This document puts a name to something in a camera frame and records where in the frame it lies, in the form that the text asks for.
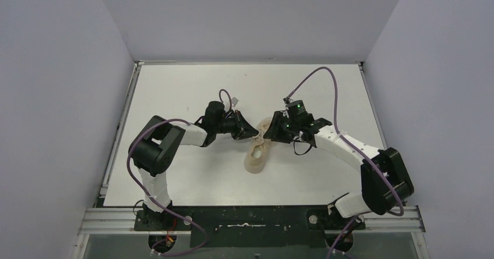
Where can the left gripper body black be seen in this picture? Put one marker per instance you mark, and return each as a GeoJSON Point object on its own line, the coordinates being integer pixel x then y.
{"type": "Point", "coordinates": [226, 125]}

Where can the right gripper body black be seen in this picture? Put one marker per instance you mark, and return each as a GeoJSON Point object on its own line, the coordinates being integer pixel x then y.
{"type": "Point", "coordinates": [279, 126]}

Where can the beige lace sneaker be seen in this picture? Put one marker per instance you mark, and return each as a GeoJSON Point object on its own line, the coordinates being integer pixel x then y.
{"type": "Point", "coordinates": [255, 158]}

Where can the cream shoelace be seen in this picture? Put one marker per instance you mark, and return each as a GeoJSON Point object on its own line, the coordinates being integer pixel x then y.
{"type": "Point", "coordinates": [260, 142]}

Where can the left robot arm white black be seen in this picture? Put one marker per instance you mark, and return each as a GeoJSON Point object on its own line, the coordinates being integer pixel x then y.
{"type": "Point", "coordinates": [154, 149]}

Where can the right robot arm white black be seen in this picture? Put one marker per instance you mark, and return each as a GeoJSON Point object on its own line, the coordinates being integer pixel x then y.
{"type": "Point", "coordinates": [385, 182]}

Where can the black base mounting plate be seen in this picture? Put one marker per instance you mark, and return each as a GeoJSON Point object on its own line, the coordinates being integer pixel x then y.
{"type": "Point", "coordinates": [246, 226]}

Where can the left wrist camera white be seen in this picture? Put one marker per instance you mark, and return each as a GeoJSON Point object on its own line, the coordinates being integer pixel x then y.
{"type": "Point", "coordinates": [233, 102]}

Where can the aluminium frame rail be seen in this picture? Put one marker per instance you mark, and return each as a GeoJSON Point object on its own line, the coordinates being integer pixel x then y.
{"type": "Point", "coordinates": [399, 234]}

